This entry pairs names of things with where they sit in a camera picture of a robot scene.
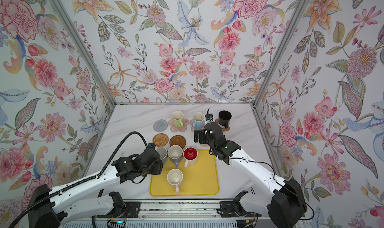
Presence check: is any blue mug back row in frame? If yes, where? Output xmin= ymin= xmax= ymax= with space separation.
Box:
xmin=156 ymin=147 xmax=168 ymax=164

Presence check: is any cork paw print coaster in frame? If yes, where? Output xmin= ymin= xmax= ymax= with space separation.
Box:
xmin=216 ymin=119 xmax=230 ymax=132

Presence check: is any blue handle mug front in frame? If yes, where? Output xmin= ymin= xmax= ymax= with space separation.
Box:
xmin=192 ymin=112 xmax=205 ymax=130

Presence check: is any brown wooden round coaster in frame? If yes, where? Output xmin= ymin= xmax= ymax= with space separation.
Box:
xmin=169 ymin=135 xmax=187 ymax=149

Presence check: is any woven rattan round coaster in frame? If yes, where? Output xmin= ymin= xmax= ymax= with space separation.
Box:
xmin=153 ymin=133 xmax=169 ymax=147

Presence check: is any pink handle mug front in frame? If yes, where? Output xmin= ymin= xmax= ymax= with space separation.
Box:
xmin=167 ymin=169 xmax=184 ymax=194

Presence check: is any black mug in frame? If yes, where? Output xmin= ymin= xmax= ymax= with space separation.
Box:
xmin=218 ymin=110 xmax=232 ymax=128

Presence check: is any green handle mug front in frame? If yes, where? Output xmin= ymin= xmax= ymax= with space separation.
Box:
xmin=172 ymin=111 xmax=184 ymax=128

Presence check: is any grey round coaster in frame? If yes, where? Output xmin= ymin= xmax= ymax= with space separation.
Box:
xmin=153 ymin=119 xmax=168 ymax=132

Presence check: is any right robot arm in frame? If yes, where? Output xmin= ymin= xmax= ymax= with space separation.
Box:
xmin=194 ymin=122 xmax=309 ymax=228

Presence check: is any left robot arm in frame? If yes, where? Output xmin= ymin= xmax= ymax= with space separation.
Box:
xmin=28 ymin=148 xmax=164 ymax=228

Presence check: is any pink flower coaster right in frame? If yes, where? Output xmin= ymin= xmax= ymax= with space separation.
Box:
xmin=189 ymin=119 xmax=208 ymax=132

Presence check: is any pink flower coaster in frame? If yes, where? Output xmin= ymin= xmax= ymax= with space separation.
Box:
xmin=189 ymin=119 xmax=208 ymax=132
xmin=168 ymin=119 xmax=190 ymax=133

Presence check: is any pink flower coaster left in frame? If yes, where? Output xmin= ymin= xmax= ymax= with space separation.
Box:
xmin=168 ymin=119 xmax=190 ymax=133

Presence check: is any red interior white mug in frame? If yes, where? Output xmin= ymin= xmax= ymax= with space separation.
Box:
xmin=183 ymin=147 xmax=199 ymax=168

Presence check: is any purple mug back row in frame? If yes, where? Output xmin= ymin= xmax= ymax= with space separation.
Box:
xmin=168 ymin=145 xmax=184 ymax=168

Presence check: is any yellow tray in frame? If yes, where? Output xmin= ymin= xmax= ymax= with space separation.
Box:
xmin=149 ymin=149 xmax=220 ymax=197

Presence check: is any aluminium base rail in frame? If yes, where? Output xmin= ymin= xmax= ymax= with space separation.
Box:
xmin=47 ymin=198 xmax=304 ymax=222

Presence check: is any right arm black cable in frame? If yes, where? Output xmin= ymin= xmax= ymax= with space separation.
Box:
xmin=206 ymin=108 xmax=316 ymax=223

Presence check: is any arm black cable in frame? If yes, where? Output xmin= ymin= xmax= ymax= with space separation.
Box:
xmin=7 ymin=131 xmax=149 ymax=228
xmin=206 ymin=108 xmax=316 ymax=223

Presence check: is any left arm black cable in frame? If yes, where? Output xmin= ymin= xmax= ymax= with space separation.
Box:
xmin=7 ymin=131 xmax=149 ymax=228

